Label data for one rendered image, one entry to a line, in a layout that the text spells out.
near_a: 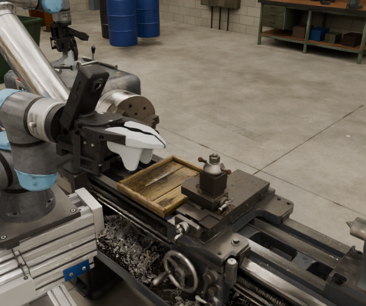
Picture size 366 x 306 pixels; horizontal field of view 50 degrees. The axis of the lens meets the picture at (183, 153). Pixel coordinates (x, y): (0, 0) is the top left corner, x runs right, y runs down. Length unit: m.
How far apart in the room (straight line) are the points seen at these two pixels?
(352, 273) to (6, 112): 1.08
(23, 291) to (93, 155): 0.59
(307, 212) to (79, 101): 2.72
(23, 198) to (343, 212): 2.61
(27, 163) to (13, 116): 0.10
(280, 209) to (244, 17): 8.10
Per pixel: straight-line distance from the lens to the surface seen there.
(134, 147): 0.57
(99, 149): 0.61
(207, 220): 1.41
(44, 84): 0.88
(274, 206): 1.62
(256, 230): 1.59
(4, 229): 1.15
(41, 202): 1.15
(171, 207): 1.58
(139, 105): 1.80
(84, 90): 0.60
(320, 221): 3.13
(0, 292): 1.12
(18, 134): 0.75
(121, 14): 8.11
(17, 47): 0.91
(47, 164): 0.79
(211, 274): 1.43
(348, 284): 1.32
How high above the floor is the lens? 1.83
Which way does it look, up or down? 28 degrees down
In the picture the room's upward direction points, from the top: straight up
